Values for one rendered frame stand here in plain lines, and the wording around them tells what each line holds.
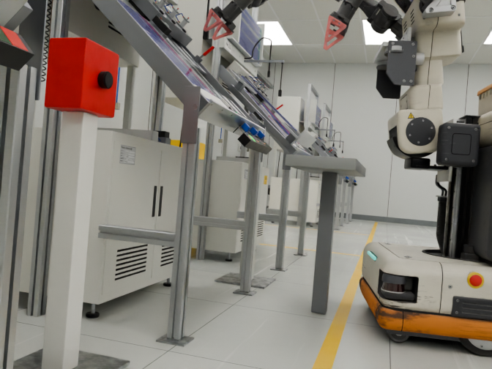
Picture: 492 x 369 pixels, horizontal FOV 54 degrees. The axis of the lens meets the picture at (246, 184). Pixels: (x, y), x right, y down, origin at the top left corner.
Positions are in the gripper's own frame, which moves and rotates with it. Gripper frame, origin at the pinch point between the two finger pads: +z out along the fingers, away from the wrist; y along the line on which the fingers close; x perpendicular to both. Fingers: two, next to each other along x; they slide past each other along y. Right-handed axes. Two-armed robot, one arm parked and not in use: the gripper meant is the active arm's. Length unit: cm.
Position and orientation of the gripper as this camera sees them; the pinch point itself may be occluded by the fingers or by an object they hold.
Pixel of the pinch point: (210, 33)
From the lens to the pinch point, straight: 195.0
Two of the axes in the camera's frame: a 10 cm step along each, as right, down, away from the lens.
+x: 6.3, 7.4, -2.2
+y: -2.8, -0.5, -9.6
